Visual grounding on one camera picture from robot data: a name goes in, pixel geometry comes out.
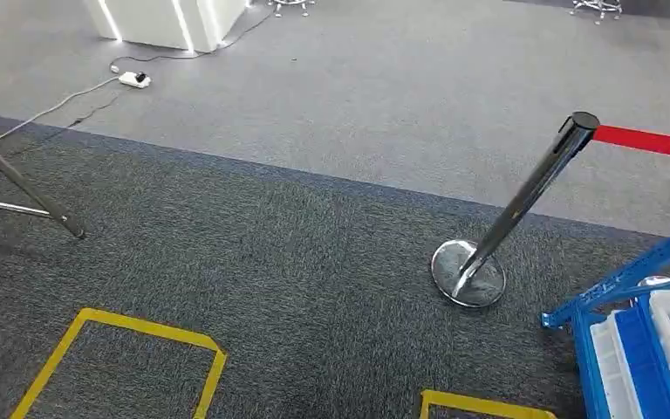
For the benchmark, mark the chrome barrier stanchion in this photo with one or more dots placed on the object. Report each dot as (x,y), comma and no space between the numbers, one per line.
(520,202)

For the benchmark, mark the chrome stool base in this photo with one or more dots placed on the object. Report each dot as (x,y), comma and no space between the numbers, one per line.
(291,4)
(596,7)

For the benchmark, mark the white power strip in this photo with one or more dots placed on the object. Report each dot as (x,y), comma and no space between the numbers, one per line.
(134,79)

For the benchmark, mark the blue metal shelf rack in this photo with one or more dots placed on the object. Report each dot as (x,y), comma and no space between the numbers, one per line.
(618,283)

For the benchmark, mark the grey tripod leg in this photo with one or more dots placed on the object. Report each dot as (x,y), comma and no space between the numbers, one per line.
(23,182)

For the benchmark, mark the red barrier belt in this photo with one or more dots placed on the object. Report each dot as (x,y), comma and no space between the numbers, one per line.
(653,142)

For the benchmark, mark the silver tripod leg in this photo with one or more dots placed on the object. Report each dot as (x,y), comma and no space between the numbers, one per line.
(5,206)

